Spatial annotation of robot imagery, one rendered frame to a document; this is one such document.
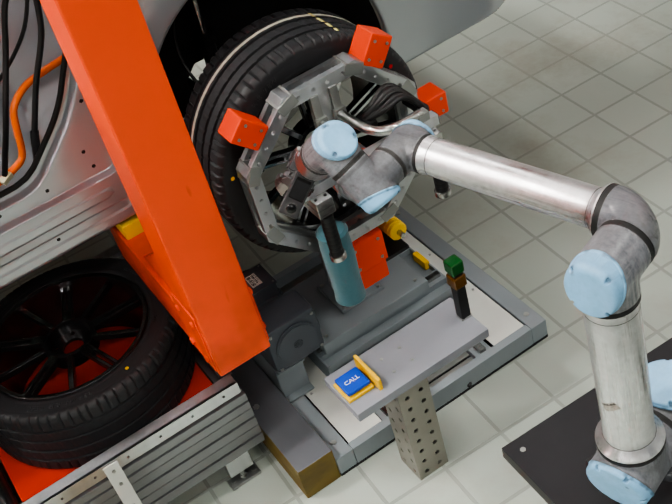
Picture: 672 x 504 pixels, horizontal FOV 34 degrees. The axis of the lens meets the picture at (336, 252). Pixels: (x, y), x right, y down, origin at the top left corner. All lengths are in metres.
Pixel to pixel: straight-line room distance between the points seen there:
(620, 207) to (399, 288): 1.43
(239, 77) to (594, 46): 2.26
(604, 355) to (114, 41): 1.18
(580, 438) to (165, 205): 1.20
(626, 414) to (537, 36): 2.81
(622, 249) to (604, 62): 2.67
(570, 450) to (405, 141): 0.95
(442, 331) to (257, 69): 0.86
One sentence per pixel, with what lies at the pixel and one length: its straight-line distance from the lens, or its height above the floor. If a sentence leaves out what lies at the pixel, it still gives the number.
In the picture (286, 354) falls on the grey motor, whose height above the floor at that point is 0.31.
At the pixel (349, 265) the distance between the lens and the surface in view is 2.94.
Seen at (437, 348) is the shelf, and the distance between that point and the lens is 2.92.
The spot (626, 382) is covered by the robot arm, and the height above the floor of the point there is 0.86.
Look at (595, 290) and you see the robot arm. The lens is 2.03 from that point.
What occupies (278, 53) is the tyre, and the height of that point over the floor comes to 1.17.
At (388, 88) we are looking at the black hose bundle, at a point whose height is 1.05.
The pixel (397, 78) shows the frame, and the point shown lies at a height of 1.00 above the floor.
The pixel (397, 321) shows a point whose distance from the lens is 3.41.
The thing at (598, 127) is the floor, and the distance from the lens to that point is 4.30.
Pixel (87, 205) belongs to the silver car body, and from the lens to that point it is 3.10.
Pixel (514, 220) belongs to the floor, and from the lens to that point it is 3.93.
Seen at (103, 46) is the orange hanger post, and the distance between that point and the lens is 2.34.
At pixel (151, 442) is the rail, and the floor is 0.37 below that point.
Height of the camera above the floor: 2.58
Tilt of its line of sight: 41 degrees down
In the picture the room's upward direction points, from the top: 17 degrees counter-clockwise
